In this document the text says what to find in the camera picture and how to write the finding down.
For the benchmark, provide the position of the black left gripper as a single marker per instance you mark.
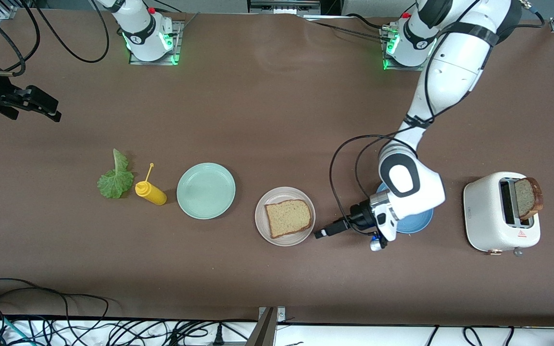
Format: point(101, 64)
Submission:
point(359, 217)

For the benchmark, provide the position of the brown bread slice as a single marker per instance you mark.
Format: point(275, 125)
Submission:
point(527, 197)
point(289, 218)

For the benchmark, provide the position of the green lettuce leaf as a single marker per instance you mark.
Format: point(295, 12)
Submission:
point(113, 182)

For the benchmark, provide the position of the yellow mustard squeeze bottle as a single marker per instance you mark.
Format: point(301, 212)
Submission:
point(154, 193)

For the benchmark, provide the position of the beige plate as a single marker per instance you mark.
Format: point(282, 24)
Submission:
point(262, 226)

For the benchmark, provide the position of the blue plate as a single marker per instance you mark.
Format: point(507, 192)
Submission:
point(419, 223)

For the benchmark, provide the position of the mint green plate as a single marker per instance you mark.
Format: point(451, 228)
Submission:
point(206, 191)

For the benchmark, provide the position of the white two-slot toaster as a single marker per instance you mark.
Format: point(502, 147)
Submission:
point(484, 216)

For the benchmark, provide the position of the black power plug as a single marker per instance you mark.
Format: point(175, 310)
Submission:
point(218, 336)

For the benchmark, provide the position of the grey metal equipment box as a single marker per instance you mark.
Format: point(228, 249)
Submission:
point(284, 6)

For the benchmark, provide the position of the metal table edge bracket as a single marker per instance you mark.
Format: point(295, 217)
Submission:
point(267, 329)

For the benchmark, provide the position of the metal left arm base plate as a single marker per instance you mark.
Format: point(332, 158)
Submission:
point(392, 65)

